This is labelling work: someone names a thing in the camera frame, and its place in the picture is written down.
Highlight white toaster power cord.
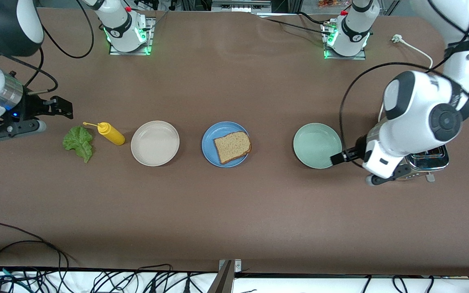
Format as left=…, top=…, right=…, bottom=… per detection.
left=378, top=34, right=434, bottom=122

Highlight thin black base cable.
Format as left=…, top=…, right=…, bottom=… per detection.
left=147, top=10, right=169, bottom=32

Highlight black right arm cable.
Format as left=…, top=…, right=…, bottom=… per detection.
left=13, top=0, right=95, bottom=96

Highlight grey metal box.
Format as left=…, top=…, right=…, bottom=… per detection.
left=211, top=0, right=272, bottom=13

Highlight beige white plate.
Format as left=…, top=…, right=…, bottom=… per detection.
left=131, top=120, right=180, bottom=167

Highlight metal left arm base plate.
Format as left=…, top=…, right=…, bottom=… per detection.
left=323, top=22, right=367, bottom=60

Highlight dark metal beam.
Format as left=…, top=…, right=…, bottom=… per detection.
left=207, top=260, right=235, bottom=293

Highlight green lettuce leaf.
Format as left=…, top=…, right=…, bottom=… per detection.
left=62, top=125, right=94, bottom=164

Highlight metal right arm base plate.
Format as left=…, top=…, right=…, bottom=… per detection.
left=108, top=16, right=154, bottom=56

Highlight silver beige toaster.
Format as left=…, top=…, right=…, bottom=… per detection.
left=397, top=144, right=450, bottom=182

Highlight yellow squeeze bottle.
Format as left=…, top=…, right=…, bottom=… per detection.
left=83, top=121, right=126, bottom=146

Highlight black floor cable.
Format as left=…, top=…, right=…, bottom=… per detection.
left=0, top=240, right=70, bottom=293
left=0, top=222, right=78, bottom=263
left=361, top=275, right=434, bottom=293
left=92, top=264, right=202, bottom=293

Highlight brown bread slice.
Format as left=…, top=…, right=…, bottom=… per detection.
left=213, top=131, right=252, bottom=165

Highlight small metal table bracket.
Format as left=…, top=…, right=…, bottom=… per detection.
left=218, top=259, right=242, bottom=272

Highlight blue plate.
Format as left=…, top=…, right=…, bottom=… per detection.
left=201, top=121, right=251, bottom=168

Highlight light green plate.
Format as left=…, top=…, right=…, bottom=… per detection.
left=293, top=123, right=342, bottom=169

